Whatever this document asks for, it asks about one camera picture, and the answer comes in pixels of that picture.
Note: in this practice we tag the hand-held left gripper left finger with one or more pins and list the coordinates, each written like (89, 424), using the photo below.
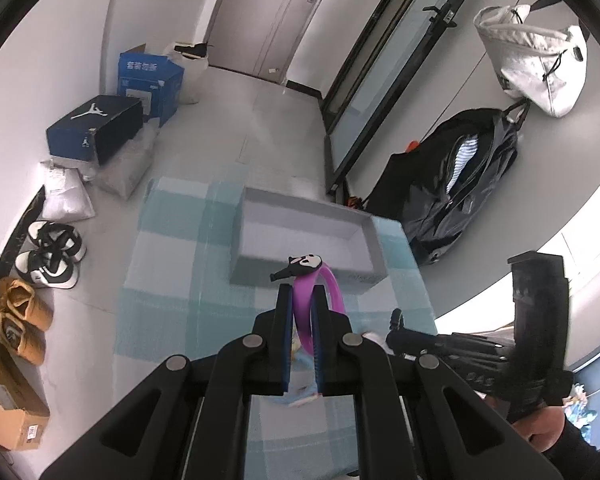
(284, 340)

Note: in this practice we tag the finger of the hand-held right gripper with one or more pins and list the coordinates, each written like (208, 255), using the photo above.
(455, 342)
(480, 375)

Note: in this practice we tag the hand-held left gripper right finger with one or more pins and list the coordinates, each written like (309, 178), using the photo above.
(318, 345)

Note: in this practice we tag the yellow green small ornament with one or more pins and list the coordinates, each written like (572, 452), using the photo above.
(296, 347)

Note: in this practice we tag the grey shallow box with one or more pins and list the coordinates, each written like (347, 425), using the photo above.
(300, 225)

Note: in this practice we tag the person's right forearm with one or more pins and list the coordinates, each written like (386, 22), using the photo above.
(575, 445)

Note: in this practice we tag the person's right hand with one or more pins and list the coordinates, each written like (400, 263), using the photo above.
(535, 430)

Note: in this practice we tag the blue patterned cloth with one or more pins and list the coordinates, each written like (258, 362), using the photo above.
(580, 405)

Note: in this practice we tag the blue white checked tablecloth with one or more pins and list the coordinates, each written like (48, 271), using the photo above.
(180, 285)

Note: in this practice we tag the black backpack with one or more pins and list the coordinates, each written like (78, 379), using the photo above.
(455, 195)

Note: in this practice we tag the clear plastic package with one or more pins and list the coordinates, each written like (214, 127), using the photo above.
(127, 170)

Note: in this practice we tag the black white sneaker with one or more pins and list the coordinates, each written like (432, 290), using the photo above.
(45, 270)
(60, 237)

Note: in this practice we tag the white tote bag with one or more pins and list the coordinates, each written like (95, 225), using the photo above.
(530, 60)

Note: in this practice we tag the tan suede shoe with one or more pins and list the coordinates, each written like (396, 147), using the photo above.
(17, 337)
(25, 302)

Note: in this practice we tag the white plastic mailer bag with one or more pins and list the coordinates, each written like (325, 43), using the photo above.
(67, 192)

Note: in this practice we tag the white sack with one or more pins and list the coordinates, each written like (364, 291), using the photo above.
(192, 80)

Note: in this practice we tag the large brown cardboard box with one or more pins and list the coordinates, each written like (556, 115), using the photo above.
(5, 375)

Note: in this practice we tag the black blue shoe box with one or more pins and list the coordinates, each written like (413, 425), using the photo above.
(95, 130)

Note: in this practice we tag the glass sliding door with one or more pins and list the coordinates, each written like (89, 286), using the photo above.
(395, 60)

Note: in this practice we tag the blue carton box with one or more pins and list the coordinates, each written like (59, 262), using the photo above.
(150, 80)

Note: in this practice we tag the white room door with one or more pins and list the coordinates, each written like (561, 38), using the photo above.
(275, 20)

